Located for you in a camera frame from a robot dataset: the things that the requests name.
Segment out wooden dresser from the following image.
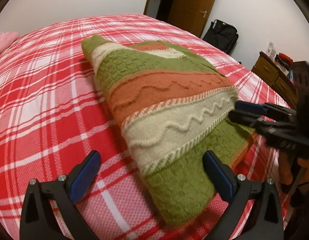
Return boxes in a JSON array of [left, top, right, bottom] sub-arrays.
[[252, 51, 297, 110]]

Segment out person right hand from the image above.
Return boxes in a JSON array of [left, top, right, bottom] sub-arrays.
[[278, 151, 309, 208]]

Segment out brown wooden door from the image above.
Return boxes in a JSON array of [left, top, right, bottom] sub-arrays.
[[167, 0, 215, 37]]

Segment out black backpack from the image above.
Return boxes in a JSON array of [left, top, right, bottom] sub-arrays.
[[203, 20, 239, 55]]

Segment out green knit sweater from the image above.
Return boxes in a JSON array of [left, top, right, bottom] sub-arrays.
[[81, 35, 255, 227]]

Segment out pink pillow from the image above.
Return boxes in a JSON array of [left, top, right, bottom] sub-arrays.
[[0, 31, 20, 54]]

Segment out red plaid bed sheet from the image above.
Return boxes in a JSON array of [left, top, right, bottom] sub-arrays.
[[0, 15, 285, 239]]

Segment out red items on dresser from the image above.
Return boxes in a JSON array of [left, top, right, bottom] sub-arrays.
[[275, 53, 293, 71]]

